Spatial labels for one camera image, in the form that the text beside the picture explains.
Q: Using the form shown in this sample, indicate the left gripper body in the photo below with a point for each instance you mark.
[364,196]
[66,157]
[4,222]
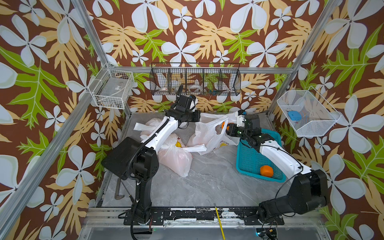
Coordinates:
[191,117]

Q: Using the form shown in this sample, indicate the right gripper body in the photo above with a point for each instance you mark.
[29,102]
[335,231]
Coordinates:
[240,132]

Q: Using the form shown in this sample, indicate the orange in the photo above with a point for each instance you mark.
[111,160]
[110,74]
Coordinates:
[266,171]
[225,126]

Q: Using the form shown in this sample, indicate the teal plastic basket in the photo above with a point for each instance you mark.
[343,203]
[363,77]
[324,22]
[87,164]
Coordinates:
[249,158]

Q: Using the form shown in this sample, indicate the printed white plastic bag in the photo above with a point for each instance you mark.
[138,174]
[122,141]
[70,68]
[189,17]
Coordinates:
[148,128]

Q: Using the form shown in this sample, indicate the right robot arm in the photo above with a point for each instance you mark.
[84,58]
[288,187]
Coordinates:
[308,190]

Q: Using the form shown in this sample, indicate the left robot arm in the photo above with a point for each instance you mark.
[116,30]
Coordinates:
[144,162]

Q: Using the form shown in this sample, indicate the blue object in basket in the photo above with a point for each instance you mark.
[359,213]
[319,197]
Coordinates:
[294,116]

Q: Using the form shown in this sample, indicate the black box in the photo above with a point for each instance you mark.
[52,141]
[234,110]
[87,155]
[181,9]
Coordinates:
[120,160]

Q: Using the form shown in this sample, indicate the yellow stick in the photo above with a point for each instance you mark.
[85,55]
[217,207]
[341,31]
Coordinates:
[219,221]

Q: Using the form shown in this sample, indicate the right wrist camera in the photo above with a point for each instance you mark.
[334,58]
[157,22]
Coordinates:
[241,118]

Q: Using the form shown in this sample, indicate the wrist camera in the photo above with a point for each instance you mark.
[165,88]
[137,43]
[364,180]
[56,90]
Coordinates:
[241,118]
[194,101]

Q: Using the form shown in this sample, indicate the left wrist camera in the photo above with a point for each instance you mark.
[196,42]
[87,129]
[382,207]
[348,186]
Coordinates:
[194,101]

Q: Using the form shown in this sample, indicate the black wire basket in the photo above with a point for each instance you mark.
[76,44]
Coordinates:
[216,79]

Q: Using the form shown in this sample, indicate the white wire basket right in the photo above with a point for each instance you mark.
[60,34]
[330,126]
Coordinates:
[318,115]

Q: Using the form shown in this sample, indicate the white wire basket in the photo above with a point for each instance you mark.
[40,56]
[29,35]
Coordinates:
[318,115]
[111,87]

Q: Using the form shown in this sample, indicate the white wire basket left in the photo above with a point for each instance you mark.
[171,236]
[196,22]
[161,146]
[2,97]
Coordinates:
[111,87]

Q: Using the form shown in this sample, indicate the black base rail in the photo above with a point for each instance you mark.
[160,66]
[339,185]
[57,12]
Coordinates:
[159,216]

